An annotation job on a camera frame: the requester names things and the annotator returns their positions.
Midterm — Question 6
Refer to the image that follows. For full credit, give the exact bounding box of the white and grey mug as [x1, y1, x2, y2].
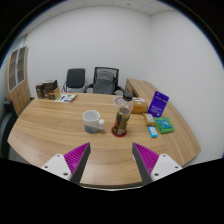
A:
[82, 109, 106, 135]

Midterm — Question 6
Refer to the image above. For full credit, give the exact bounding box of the small tan packet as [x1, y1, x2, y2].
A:
[142, 112, 156, 127]

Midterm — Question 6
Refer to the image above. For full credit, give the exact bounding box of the white colourful booklet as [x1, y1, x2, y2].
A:
[54, 93, 78, 104]

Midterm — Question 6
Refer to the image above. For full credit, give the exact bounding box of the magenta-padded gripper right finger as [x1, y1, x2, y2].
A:
[131, 142, 184, 185]

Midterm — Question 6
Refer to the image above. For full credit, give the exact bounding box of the purple upright package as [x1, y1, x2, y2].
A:
[147, 90, 170, 118]

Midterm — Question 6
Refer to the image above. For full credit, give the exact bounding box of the clear black-capped drink bottle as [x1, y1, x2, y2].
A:
[111, 91, 134, 136]

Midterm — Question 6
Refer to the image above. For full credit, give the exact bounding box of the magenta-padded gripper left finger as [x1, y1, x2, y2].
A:
[40, 142, 92, 185]

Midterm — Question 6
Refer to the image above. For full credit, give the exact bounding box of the wooden side desk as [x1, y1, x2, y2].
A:
[125, 78, 158, 101]

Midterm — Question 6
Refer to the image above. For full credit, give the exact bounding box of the wooden shelf cabinet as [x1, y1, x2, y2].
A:
[3, 45, 31, 116]

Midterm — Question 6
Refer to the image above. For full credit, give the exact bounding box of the orange-brown cardboard box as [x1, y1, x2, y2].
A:
[131, 97, 149, 115]

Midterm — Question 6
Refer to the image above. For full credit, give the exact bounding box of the flat green box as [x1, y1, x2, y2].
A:
[153, 116, 176, 135]

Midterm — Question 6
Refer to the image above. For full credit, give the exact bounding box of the black leather armchair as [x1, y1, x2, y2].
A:
[0, 99, 18, 159]

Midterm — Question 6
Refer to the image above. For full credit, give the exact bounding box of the black office chair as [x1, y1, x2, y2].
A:
[61, 68, 87, 93]

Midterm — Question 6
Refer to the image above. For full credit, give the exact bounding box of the grey mesh-back office chair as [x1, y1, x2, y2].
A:
[83, 66, 125, 96]

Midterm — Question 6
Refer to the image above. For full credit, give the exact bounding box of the round white paper disc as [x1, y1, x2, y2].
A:
[114, 96, 125, 107]

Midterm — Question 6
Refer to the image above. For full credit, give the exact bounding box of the small light blue box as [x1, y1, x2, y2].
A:
[147, 125, 159, 139]

